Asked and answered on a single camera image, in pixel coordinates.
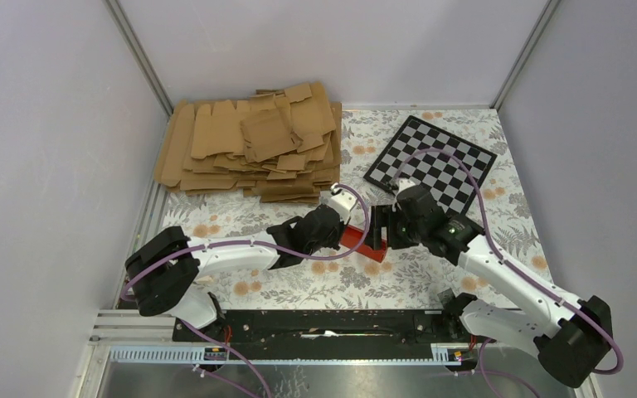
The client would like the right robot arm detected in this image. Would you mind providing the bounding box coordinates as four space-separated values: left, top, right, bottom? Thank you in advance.
365 180 613 388

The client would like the black white checkerboard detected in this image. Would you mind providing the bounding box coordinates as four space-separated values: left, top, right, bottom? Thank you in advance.
364 116 497 215

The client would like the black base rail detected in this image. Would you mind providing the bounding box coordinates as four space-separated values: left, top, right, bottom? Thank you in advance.
172 309 484 365

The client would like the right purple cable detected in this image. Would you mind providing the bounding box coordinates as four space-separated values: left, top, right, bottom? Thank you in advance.
390 147 625 398

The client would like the floral patterned mat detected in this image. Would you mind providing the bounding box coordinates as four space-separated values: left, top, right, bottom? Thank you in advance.
162 109 551 309

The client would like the red paper box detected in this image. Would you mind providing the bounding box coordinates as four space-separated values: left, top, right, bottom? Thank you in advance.
340 225 388 263

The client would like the stack of brown cardboard blanks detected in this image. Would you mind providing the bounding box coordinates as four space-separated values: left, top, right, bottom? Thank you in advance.
153 81 343 204

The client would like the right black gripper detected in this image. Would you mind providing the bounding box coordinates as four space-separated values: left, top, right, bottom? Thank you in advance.
362 204 426 250

